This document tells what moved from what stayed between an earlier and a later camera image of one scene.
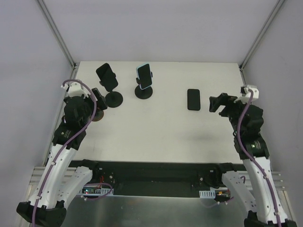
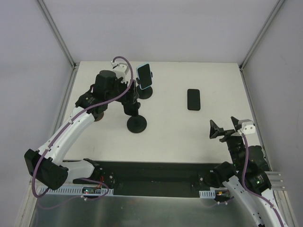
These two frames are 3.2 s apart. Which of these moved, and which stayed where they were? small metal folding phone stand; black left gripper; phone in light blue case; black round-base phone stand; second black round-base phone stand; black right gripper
Moved: black round-base phone stand; black right gripper; black left gripper
Stayed: second black round-base phone stand; phone in light blue case; small metal folding phone stand
